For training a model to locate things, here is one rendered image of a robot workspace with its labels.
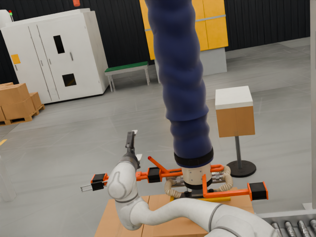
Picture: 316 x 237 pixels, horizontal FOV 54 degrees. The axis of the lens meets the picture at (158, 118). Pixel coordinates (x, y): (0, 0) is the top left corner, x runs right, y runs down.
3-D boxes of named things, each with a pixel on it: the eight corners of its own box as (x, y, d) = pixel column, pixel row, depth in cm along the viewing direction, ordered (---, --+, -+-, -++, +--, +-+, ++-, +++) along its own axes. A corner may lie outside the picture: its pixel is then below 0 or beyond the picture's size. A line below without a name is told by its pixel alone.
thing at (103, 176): (108, 179, 196) (106, 172, 194) (106, 185, 189) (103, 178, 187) (96, 180, 197) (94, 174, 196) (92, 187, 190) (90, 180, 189)
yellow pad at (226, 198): (228, 190, 180) (227, 183, 178) (230, 201, 170) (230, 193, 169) (171, 195, 185) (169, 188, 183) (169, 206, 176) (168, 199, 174)
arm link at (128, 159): (117, 180, 135) (120, 173, 141) (137, 179, 134) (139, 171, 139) (113, 162, 132) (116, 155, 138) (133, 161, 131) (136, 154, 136)
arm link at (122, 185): (110, 161, 132) (117, 187, 137) (99, 182, 118) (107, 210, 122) (135, 159, 130) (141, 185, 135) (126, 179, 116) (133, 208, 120)
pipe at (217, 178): (225, 169, 194) (224, 161, 192) (229, 193, 171) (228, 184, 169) (171, 175, 200) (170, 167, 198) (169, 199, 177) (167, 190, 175)
